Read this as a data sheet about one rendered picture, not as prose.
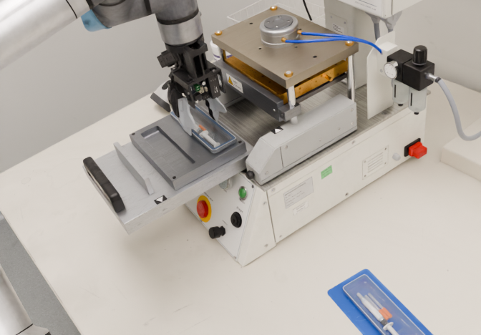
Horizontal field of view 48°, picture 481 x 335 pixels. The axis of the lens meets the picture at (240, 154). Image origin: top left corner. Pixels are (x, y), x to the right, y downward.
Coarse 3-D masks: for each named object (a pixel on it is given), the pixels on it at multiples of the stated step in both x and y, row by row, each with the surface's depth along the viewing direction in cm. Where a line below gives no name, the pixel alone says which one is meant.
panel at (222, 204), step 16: (240, 176) 109; (208, 192) 120; (224, 192) 115; (192, 208) 126; (208, 208) 120; (224, 208) 115; (240, 208) 110; (208, 224) 121; (224, 224) 116; (240, 224) 110; (224, 240) 116; (240, 240) 111
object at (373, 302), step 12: (348, 288) 102; (360, 288) 101; (372, 288) 101; (360, 300) 100; (372, 300) 99; (384, 300) 99; (372, 312) 97; (384, 312) 97; (396, 312) 96; (384, 324) 95; (396, 324) 95; (408, 324) 94
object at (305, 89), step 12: (228, 60) 118; (240, 72) 114; (252, 72) 112; (324, 72) 108; (336, 72) 110; (264, 84) 108; (276, 84) 107; (300, 84) 106; (312, 84) 108; (324, 84) 110; (300, 96) 108
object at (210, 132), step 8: (192, 112) 114; (200, 112) 114; (200, 120) 111; (208, 120) 111; (200, 128) 109; (208, 128) 109; (216, 128) 108; (200, 136) 107; (208, 136) 106; (216, 136) 106; (224, 136) 106; (232, 136) 105; (208, 144) 104; (216, 144) 104; (224, 144) 104
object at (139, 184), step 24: (120, 168) 109; (144, 168) 108; (216, 168) 104; (240, 168) 106; (120, 192) 103; (144, 192) 102; (168, 192) 101; (192, 192) 102; (120, 216) 98; (144, 216) 98
